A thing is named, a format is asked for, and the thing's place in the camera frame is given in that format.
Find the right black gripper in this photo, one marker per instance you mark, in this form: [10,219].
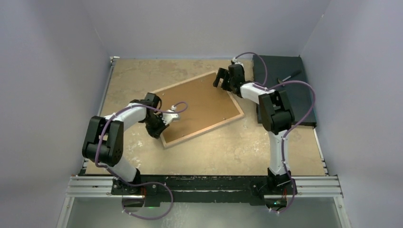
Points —
[221,73]

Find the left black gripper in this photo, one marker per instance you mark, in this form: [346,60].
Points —
[156,133]

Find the white wooden picture frame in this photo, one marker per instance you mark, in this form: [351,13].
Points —
[201,132]

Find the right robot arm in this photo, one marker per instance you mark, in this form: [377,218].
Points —
[276,117]

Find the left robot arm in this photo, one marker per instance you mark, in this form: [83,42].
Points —
[104,139]

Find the small hammer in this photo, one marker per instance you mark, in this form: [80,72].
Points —
[293,74]

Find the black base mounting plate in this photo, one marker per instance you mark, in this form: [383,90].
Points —
[254,190]

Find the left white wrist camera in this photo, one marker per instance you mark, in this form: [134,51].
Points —
[170,115]

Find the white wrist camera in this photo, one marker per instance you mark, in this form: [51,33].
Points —
[170,115]
[235,61]

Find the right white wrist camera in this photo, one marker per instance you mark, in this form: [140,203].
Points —
[235,61]

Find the aluminium rail frame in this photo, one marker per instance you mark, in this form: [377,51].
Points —
[217,135]

